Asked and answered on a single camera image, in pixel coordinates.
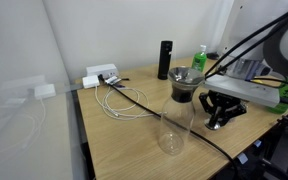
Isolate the black thermos flask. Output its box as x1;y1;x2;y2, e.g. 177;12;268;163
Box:
156;39;175;81

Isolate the small black object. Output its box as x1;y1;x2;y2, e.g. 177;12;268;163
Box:
206;51;220;61

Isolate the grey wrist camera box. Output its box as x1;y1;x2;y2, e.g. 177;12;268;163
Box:
231;58;272;81

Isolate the glass carafe jar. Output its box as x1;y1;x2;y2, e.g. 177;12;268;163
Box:
157;66;206;157

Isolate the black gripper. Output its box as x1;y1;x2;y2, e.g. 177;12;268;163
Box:
198;90;249;130

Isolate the white power box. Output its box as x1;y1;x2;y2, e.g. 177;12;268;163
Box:
85;62;120;80

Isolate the white power adapter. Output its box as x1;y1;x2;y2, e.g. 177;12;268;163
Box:
81;74;101;90

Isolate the round metal lid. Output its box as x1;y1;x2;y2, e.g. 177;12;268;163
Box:
204;119;223;131

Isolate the white wrist mount plate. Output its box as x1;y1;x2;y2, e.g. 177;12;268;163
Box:
202;73;281;109

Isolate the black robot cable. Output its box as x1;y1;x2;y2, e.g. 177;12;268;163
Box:
204;0;288;77
204;11;288;80

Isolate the thick black cable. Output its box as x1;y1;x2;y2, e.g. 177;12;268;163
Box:
97;74;240;180

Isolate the small white connector plug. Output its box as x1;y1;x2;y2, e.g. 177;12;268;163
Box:
104;75;123;86

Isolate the coiled white cable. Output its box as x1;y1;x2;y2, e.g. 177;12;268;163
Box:
94;84;159;121

